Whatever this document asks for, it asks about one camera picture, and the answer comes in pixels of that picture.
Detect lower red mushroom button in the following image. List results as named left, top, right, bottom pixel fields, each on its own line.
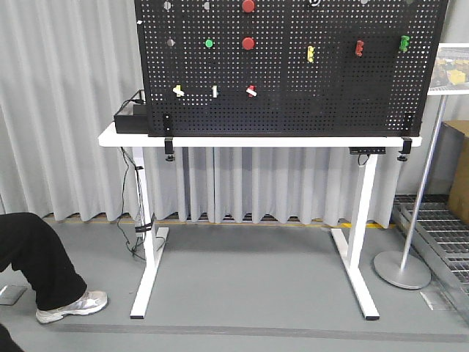
left=242, top=37, right=256, bottom=51

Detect yellow-lit rotary switch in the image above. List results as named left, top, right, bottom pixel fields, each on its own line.
left=172, top=84, right=185, bottom=97

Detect red rotary switch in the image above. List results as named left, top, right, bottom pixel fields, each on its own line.
left=246, top=85, right=257, bottom=98

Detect grey foot pedal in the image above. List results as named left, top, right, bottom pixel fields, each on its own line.
left=0, top=285, right=27, bottom=306

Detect white standing desk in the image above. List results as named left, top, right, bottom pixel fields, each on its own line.
left=98, top=123, right=422, bottom=320

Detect red toggle handle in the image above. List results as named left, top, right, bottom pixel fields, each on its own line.
left=355, top=40, right=364, bottom=57

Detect upper red mushroom button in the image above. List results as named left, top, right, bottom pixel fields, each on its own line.
left=242, top=0, right=256, bottom=13

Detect right black desk clamp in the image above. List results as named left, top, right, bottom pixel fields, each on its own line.
left=397, top=114, right=414, bottom=162

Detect black desk clamp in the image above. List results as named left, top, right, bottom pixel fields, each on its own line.
left=397, top=114, right=414, bottom=162
left=163, top=114, right=174, bottom=162

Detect cardboard box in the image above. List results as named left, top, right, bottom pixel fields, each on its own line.
left=445, top=120, right=468, bottom=224

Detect black power cables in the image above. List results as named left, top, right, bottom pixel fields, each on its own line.
left=116, top=147, right=166, bottom=260

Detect desk height controller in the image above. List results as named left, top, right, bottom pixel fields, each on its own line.
left=349, top=147, right=386, bottom=167

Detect black perforated pegboard panel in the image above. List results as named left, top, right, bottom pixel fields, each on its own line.
left=135, top=1, right=448, bottom=137

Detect silver sign stand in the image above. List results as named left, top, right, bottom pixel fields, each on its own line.
left=373, top=95, right=448, bottom=290

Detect grey curtain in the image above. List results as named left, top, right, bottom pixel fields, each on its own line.
left=0, top=0, right=451, bottom=229

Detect left black desk clamp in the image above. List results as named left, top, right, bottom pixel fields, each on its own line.
left=163, top=114, right=174, bottom=162

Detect red mushroom button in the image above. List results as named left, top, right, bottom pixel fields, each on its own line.
left=242, top=0, right=256, bottom=13
left=242, top=37, right=256, bottom=51

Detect person leg black trousers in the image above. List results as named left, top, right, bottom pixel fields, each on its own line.
left=1, top=213, right=87, bottom=311

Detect green toggle handle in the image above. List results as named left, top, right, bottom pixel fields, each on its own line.
left=399, top=35, right=410, bottom=53

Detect poster sign board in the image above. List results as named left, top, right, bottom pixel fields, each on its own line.
left=427, top=43, right=468, bottom=96

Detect black electronics box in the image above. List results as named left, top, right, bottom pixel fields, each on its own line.
left=114, top=89, right=148, bottom=134

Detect yellow toggle handle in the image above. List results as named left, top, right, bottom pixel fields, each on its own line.
left=307, top=46, right=315, bottom=63

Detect white grey sneaker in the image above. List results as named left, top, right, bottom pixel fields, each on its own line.
left=36, top=290, right=108, bottom=324

